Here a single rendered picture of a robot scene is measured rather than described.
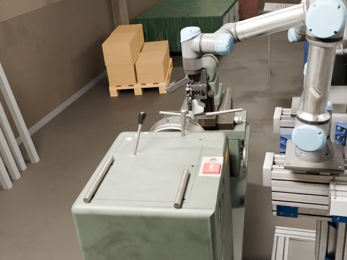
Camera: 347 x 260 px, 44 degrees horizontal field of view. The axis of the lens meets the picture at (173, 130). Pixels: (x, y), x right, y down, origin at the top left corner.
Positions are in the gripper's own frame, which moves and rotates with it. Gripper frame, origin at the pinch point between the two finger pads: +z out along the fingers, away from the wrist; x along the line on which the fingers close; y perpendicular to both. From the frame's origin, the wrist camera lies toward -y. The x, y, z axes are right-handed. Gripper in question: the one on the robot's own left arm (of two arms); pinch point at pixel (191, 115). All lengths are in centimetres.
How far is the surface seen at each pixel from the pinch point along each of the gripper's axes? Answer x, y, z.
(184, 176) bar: -34.8, 2.2, 7.0
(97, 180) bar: -38.4, -28.1, 7.0
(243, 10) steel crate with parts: 752, -12, 104
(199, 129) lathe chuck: 19.0, -0.6, 15.8
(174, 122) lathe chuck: 17.0, -11.3, 10.8
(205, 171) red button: -29.3, 8.7, 8.0
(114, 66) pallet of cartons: 364, -166, 93
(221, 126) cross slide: 71, 4, 40
